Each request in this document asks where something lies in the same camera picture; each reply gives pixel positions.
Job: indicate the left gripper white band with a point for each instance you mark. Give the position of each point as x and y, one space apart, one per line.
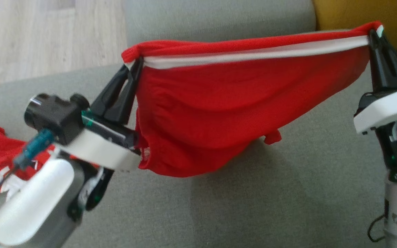
98 150

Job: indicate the red shorts with white stripe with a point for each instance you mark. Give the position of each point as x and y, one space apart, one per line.
219 113

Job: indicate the yellow sofa backrest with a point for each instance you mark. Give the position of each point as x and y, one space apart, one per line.
350 13

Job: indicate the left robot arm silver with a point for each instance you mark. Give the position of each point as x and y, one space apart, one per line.
33 203

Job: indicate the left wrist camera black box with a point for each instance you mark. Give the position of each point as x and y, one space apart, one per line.
55 115

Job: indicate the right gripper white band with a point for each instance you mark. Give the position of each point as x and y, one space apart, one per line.
388 108

